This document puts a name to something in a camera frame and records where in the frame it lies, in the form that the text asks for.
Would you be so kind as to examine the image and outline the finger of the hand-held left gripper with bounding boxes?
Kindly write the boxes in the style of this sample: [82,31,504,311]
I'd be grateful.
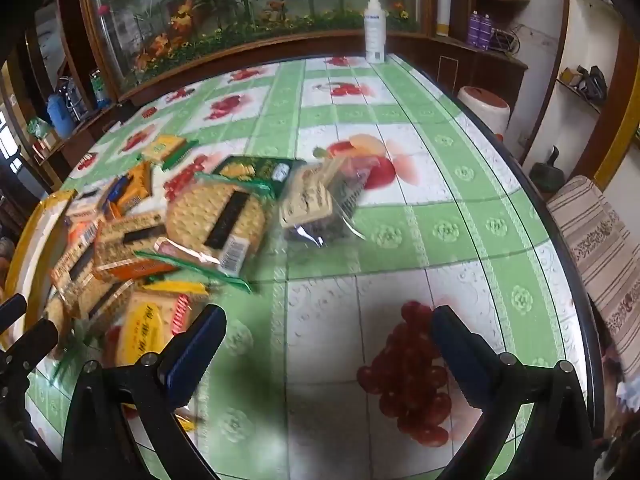
[0,294,27,333]
[0,319,60,396]

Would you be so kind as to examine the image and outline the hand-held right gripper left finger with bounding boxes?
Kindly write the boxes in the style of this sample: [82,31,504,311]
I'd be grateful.
[62,304,228,480]

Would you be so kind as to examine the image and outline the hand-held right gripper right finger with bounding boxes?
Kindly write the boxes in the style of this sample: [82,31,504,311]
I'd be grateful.
[431,305,593,480]

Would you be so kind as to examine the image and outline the cracker packet yellow edge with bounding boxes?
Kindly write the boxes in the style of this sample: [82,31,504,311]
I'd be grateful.
[114,280,210,367]

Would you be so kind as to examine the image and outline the orange snack packet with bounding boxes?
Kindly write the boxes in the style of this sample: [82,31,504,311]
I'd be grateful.
[65,191,108,227]

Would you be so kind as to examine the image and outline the round cracker packet green edge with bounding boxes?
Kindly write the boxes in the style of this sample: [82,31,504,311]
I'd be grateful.
[134,171,273,295]

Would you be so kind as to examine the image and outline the dark green cracker packet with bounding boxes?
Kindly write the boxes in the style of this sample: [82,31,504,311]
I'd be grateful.
[210,155,307,196]

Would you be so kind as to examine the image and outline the square cracker packet green edge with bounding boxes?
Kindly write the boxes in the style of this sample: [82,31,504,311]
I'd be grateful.
[141,134,199,169]

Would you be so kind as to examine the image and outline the small cardboard box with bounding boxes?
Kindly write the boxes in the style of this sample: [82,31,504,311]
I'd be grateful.
[32,132,63,153]

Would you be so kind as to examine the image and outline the striped cushioned chair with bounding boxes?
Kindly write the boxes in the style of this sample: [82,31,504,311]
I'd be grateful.
[545,175,640,386]

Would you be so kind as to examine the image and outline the blue water jug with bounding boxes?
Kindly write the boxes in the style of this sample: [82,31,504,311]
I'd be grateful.
[46,94,76,140]

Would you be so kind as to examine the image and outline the clear wrapped biscuit packet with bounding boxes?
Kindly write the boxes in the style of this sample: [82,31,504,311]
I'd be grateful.
[276,156,372,250]

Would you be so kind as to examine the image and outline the dark green pot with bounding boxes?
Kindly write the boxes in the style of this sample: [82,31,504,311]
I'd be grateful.
[529,146,566,194]

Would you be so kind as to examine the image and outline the green bottle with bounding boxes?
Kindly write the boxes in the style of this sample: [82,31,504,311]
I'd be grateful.
[89,69,112,109]

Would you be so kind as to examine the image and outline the dark shoes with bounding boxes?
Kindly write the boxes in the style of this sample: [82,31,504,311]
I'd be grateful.
[575,65,609,104]

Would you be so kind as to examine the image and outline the white spray bottle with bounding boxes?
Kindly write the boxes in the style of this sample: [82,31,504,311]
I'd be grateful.
[363,0,387,65]

